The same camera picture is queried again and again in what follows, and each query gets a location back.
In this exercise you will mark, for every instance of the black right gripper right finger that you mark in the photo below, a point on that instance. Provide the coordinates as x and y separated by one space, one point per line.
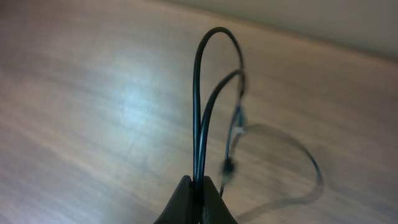
214 209

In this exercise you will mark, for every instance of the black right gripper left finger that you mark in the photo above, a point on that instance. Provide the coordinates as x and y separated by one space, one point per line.
180 206

